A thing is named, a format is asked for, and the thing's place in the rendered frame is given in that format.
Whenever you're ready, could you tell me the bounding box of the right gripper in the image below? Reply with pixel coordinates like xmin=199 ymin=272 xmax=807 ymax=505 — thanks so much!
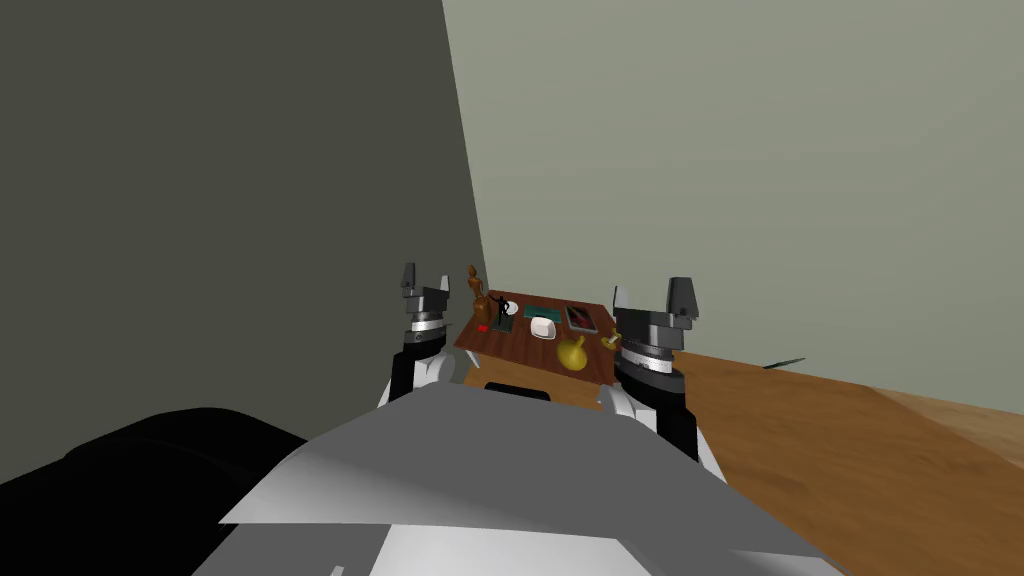
xmin=612 ymin=276 xmax=701 ymax=353

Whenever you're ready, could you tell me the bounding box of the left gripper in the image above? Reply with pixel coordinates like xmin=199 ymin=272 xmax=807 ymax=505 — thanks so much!
xmin=401 ymin=263 xmax=452 ymax=323

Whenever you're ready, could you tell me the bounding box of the brown wooden figurine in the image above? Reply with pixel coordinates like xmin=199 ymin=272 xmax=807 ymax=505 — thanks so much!
xmin=466 ymin=266 xmax=493 ymax=325

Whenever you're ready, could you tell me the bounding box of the yellow round vase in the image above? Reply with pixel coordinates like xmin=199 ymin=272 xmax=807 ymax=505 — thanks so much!
xmin=556 ymin=335 xmax=590 ymax=373

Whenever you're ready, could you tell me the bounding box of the brown wooden table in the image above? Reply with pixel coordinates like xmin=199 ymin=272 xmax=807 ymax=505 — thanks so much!
xmin=452 ymin=290 xmax=624 ymax=411

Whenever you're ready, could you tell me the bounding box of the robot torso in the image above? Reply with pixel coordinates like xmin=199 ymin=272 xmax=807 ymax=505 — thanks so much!
xmin=190 ymin=381 xmax=848 ymax=576

